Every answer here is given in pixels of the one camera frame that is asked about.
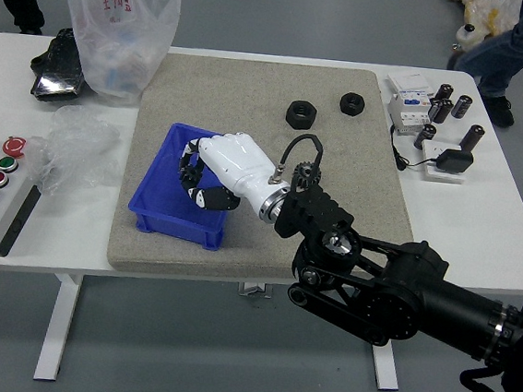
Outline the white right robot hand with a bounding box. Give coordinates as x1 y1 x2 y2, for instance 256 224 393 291
174 126 297 220

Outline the large black gear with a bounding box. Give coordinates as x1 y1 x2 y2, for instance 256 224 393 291
291 160 324 189

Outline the big black hex nut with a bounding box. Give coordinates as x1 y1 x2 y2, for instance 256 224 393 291
284 99 320 132

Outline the small black hex nut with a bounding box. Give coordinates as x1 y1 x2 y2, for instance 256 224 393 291
338 90 368 118

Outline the grey-brown table mat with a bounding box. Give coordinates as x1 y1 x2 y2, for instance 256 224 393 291
104 47 431 299

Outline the blue plastic bin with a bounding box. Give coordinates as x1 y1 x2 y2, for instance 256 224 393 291
125 118 235 253

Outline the crumpled clear plastic bag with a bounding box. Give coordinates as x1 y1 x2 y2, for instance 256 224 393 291
22 100 127 205

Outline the white plastic bag red print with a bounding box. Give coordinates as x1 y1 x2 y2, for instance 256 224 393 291
56 0 186 113

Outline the white circuit breaker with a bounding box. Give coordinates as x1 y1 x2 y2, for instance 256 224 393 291
385 88 433 138

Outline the black cylindrical capacitor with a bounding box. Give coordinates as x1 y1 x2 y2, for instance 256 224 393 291
437 98 455 125
434 81 457 104
459 123 486 153
427 99 444 124
412 122 439 152
452 93 474 121

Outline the flat white carton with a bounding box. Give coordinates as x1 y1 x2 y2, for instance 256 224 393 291
385 68 434 97

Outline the black plastic tray pack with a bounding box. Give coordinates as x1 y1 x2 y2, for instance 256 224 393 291
26 24 91 106

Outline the black power adapter plug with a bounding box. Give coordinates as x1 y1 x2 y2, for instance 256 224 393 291
434 148 475 176

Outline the white table leg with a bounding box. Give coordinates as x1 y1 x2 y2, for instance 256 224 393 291
32 269 84 386
366 343 404 392

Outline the plastic-wrapped yellow white bundle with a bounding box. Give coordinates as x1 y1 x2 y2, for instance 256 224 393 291
437 0 523 74

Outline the metal under-table bracket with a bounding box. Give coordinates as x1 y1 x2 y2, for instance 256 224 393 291
237 280 275 301

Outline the black adapter cord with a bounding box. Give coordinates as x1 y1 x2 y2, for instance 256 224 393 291
386 124 443 176

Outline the white wall socket block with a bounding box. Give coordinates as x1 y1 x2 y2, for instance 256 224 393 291
418 139 470 185

